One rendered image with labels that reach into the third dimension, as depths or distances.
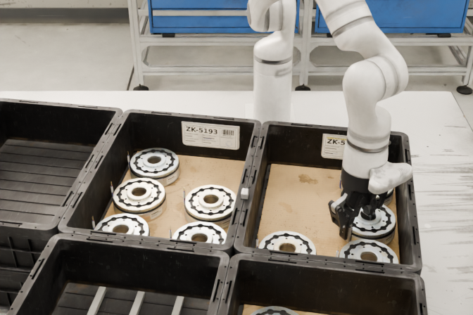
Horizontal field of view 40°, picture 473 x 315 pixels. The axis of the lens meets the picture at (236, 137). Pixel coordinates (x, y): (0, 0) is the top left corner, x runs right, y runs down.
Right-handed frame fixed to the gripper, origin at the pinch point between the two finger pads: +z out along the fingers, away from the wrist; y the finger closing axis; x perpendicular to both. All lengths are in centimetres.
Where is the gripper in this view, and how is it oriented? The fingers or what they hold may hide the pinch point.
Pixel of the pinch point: (355, 226)
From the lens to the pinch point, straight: 123.5
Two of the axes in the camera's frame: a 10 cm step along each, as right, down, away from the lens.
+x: 5.9, 4.5, -6.7
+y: -8.1, 3.3, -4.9
